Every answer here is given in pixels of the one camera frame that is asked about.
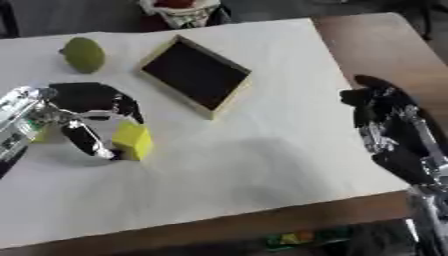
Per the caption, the yellow block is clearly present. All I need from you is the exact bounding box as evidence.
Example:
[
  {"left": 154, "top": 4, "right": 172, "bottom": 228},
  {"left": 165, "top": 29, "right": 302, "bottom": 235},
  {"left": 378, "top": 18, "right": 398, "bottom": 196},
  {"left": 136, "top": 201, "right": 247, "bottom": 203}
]
[{"left": 110, "top": 120, "right": 156, "bottom": 162}]

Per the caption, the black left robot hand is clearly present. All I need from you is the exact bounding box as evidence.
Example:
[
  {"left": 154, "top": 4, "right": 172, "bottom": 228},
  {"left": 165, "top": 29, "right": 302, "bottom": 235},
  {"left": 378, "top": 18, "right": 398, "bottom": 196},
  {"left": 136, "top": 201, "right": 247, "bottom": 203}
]
[{"left": 35, "top": 81, "right": 147, "bottom": 161}]

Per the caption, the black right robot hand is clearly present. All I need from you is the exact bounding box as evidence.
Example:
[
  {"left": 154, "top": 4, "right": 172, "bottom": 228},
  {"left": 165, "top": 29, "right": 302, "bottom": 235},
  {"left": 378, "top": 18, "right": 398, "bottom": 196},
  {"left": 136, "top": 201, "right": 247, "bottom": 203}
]
[{"left": 337, "top": 74, "right": 448, "bottom": 185}]

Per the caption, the green and orange packet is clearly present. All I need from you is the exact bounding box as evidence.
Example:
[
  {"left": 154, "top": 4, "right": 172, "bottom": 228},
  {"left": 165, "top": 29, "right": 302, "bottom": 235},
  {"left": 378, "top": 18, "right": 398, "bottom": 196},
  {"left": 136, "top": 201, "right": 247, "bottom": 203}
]
[{"left": 264, "top": 227, "right": 356, "bottom": 252}]

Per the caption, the green toy fruit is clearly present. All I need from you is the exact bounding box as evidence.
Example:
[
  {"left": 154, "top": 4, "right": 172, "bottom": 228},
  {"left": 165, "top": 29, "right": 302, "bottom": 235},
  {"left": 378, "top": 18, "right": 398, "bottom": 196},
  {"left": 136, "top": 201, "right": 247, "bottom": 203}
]
[{"left": 57, "top": 36, "right": 109, "bottom": 75}]

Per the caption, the tan box with black inside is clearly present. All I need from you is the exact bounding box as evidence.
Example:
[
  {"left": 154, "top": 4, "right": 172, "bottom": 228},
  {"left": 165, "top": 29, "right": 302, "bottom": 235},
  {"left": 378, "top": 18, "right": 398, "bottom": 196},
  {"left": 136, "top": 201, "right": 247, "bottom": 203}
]
[{"left": 136, "top": 34, "right": 254, "bottom": 120}]

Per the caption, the white bag with red contents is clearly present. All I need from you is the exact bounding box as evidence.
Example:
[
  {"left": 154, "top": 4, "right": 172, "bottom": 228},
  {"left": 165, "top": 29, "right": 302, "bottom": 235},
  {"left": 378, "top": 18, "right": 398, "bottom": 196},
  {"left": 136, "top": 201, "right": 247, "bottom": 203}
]
[{"left": 136, "top": 0, "right": 233, "bottom": 32}]

